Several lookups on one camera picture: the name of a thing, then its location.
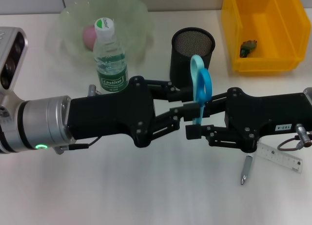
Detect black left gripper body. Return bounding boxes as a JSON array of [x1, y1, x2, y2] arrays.
[[67, 76, 157, 148]]

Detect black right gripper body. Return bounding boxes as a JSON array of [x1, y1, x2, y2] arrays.
[[224, 87, 312, 154]]

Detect yellow plastic bin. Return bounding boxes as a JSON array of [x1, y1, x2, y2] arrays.
[[221, 0, 312, 73]]

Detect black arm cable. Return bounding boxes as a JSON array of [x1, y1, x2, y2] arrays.
[[277, 123, 312, 152], [55, 136, 103, 155]]

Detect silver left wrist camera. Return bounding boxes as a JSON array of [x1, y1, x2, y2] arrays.
[[0, 27, 29, 101]]

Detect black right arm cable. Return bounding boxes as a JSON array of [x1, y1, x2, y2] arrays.
[[277, 123, 312, 152]]

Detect silver pen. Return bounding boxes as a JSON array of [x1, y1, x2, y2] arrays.
[[240, 155, 254, 186]]

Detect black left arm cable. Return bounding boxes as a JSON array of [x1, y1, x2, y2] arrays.
[[55, 136, 103, 155]]

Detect blue scissors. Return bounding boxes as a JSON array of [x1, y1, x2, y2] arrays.
[[189, 54, 213, 125]]

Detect translucent green fruit bowl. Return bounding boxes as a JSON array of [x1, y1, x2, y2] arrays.
[[47, 0, 156, 71]]

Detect clear plastic ruler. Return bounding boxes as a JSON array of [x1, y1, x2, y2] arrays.
[[255, 141, 304, 174]]

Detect black mesh pen holder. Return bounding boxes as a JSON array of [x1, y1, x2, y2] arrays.
[[169, 27, 216, 91]]

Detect clear green-label water bottle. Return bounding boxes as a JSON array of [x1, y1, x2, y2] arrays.
[[93, 17, 130, 95]]

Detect pink toy peach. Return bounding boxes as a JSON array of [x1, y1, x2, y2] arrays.
[[82, 25, 97, 50]]

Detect green plastic wrapper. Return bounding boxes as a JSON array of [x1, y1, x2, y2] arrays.
[[239, 39, 258, 59]]

